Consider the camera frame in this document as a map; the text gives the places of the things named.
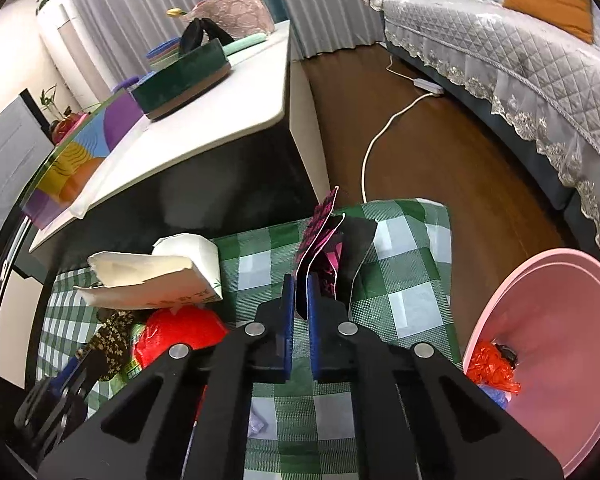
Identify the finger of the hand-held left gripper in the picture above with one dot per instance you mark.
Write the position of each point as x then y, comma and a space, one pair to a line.
66, 374
80, 390

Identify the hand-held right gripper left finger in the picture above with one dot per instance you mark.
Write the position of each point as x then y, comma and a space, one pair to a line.
287, 320

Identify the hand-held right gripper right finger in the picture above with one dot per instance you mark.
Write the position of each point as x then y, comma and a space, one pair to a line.
316, 330

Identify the black pink foil packet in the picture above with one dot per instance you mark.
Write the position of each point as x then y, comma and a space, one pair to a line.
325, 240

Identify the orange plastic bag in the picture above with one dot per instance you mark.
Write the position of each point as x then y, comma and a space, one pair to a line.
490, 367

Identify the blue plastic bag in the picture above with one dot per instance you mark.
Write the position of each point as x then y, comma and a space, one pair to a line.
497, 397

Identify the pink plastic bin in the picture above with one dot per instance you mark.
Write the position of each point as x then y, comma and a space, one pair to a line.
555, 335

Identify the green printed packet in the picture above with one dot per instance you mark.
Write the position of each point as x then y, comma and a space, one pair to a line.
132, 367

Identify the leopard print fabric piece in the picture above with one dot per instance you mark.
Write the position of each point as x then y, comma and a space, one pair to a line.
112, 332

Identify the television cabinet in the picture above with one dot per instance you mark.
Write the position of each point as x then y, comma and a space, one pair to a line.
15, 310

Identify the green checked tablecloth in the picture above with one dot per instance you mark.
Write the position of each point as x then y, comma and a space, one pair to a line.
405, 310

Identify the red crumpled plastic wrapper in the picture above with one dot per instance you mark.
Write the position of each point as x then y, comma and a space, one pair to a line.
180, 332

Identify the torn white paper carton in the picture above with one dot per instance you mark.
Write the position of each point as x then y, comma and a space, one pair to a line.
145, 285

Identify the colourful patterned box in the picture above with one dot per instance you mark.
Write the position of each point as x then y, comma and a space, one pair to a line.
75, 170

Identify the grey television dust cover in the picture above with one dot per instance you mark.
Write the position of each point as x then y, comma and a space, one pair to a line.
10, 175

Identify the white coffee table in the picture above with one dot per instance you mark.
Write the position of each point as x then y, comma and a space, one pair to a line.
205, 125

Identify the red brown ornament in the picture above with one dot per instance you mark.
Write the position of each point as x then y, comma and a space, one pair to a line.
65, 127

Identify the green round velvet box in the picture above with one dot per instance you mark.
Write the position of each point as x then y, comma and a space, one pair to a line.
180, 80

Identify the black television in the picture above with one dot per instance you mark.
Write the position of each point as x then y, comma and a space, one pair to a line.
34, 107

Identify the white power strip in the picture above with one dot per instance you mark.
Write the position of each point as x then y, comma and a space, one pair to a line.
429, 86

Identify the slender plant in vase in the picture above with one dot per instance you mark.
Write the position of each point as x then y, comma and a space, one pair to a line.
55, 105

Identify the mint green tray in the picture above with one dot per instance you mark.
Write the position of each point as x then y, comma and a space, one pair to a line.
245, 42

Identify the blue lidded plastic container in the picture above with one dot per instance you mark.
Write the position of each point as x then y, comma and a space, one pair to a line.
162, 57

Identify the pink lace bag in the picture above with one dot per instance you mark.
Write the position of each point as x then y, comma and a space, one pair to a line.
235, 10

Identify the grey curtain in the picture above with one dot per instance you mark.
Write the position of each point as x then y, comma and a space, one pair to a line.
330, 0

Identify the yellow artificial flower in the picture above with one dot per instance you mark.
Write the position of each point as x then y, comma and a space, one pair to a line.
176, 12

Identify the white standing air conditioner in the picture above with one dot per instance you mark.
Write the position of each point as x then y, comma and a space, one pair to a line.
70, 45

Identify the grey quilted sofa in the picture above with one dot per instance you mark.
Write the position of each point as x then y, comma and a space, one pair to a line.
480, 35

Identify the green potted plant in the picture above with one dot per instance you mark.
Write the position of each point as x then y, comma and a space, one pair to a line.
47, 0

